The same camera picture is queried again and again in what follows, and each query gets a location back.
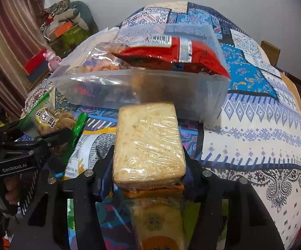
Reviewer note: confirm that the cardboard box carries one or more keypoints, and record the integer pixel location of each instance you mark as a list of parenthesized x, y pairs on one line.
[(271, 51)]

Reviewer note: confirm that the clear bag of caramel popcorn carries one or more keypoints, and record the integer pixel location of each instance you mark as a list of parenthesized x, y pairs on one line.
[(101, 58)]

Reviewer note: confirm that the blue patchwork bed quilt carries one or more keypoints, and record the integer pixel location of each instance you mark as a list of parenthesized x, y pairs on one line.
[(258, 133)]

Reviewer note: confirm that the pale rice cracker block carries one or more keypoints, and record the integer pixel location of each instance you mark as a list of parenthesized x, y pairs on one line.
[(148, 151)]

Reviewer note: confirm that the grey plush toy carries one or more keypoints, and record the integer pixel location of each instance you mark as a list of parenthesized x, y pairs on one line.
[(69, 15)]

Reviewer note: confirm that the pink plush toy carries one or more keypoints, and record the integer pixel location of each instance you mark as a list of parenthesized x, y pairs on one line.
[(52, 59)]

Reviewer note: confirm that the green patterned storage box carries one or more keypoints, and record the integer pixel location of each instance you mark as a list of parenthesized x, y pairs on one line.
[(67, 42)]

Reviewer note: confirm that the red fried snack bag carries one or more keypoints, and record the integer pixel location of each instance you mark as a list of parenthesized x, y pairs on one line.
[(168, 53)]

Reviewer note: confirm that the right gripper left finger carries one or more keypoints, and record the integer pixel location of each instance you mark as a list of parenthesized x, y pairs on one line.
[(44, 225)]

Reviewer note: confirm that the left hand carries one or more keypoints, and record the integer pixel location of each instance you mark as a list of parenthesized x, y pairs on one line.
[(13, 188)]

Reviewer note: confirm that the green edged clear snack bag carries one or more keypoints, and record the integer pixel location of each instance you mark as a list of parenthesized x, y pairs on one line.
[(42, 119)]

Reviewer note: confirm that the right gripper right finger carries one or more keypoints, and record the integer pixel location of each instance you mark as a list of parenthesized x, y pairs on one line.
[(249, 224)]

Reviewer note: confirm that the orange box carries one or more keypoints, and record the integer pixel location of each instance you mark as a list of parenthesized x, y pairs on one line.
[(59, 30)]

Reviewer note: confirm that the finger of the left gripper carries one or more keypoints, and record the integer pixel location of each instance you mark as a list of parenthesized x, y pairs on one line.
[(58, 140)]

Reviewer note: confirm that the clear plastic storage bin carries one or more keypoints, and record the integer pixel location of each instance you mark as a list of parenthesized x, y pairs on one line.
[(195, 96)]

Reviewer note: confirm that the red box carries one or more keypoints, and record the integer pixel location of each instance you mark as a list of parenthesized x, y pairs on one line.
[(35, 61)]

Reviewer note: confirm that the yellow white snack bag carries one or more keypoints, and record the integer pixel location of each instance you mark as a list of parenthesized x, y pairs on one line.
[(91, 147)]

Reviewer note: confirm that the striped pink curtain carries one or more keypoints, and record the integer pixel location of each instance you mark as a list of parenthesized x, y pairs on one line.
[(20, 40)]

